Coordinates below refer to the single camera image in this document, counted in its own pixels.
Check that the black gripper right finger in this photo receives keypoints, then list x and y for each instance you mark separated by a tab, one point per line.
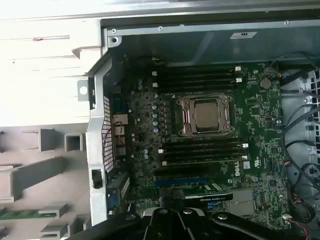
237	230

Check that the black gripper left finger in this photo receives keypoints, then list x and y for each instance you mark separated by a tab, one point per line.
112	230

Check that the green RAM stick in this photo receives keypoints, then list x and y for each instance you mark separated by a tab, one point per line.
20	215
202	161

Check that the silver chipset heatsink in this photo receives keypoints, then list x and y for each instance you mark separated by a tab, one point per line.
242	202

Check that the Nvidia graphics card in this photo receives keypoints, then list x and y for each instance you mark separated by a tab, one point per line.
215	198

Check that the black round case speaker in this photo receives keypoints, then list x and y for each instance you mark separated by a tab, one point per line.
303	212

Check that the blue expansion slot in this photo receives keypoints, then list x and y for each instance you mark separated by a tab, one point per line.
180	182

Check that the long black expansion slot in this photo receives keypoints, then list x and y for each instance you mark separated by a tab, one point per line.
185	173

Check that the silver USB port stack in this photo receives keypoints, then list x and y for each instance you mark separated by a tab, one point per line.
121	151
120	140

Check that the blue-striped silver capacitor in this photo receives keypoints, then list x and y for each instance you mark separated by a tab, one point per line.
145	151
154	106
140	81
140	86
155	115
156	130
145	157
155	122

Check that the grey metal PC case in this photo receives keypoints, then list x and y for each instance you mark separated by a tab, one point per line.
97	140

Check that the green Dell motherboard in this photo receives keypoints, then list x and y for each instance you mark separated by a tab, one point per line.
262	140

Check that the grey parts rack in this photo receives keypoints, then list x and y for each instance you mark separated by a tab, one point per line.
37	170

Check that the silver port block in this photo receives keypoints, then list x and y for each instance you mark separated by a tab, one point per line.
119	130
120	120

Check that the silver CPU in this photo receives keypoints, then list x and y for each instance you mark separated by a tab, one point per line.
207	113

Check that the CPU socket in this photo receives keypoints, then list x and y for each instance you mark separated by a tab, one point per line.
180	102

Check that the silver coin battery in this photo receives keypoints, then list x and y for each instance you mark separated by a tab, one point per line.
265	83

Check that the white case label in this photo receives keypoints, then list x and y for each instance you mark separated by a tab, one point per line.
242	35

